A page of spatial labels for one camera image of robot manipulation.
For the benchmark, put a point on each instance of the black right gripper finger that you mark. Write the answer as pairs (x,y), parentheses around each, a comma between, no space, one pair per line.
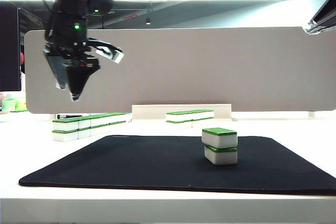
(328,5)
(324,22)

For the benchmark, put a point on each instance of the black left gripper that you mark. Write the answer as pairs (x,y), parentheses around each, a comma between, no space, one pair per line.
(73,56)

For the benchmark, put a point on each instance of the black marker pen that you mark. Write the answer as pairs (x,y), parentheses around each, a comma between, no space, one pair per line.
(67,116)

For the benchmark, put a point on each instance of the white divider foot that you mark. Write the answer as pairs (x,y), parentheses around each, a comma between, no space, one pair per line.
(52,116)

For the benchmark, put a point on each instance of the small red background object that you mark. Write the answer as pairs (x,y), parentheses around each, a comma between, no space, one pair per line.
(22,58)

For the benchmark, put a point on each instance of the yellow-green plastic box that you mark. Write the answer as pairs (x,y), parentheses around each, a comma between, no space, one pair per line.
(21,105)

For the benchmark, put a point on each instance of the black monitor screen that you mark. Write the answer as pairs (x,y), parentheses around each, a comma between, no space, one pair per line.
(9,51)

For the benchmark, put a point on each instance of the green plastic container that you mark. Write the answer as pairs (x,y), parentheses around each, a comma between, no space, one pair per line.
(8,105)

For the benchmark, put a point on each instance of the round ceiling spotlight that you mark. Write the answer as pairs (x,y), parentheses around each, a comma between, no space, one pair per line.
(148,21)

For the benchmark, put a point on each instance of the black rectangular table mat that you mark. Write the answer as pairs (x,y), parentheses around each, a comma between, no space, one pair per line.
(131,163)

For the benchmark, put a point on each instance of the grey fabric desk divider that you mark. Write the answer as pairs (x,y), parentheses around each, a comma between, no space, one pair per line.
(183,69)

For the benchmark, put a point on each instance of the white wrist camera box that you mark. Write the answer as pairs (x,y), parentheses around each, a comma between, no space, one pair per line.
(111,55)

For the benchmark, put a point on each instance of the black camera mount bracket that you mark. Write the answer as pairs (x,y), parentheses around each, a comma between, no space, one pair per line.
(105,44)

